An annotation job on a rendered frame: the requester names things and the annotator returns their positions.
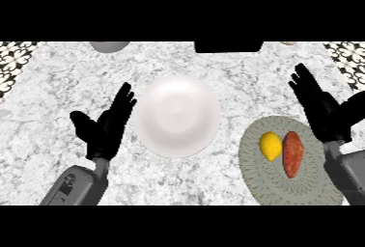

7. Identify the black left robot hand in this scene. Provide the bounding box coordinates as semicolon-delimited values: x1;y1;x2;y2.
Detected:
68;81;139;161

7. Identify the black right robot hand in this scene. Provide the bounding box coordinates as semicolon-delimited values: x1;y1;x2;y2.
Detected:
288;63;365;144

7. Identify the orange-red sweet potato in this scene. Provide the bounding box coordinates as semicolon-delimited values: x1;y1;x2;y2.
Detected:
281;130;305;179

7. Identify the white round plate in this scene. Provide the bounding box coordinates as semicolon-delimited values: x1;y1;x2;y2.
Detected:
133;73;223;159

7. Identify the grey-green round placemat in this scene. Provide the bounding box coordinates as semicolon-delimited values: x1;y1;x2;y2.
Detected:
238;115;344;206

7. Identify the yellow lemon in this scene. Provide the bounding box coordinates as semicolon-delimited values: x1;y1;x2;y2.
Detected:
259;131;284;162

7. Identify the grey round bowl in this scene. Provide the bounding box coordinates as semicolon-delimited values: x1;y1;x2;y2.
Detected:
89;41;132;54

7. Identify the black box-shaped appliance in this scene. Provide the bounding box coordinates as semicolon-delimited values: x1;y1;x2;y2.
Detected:
194;41;265;54

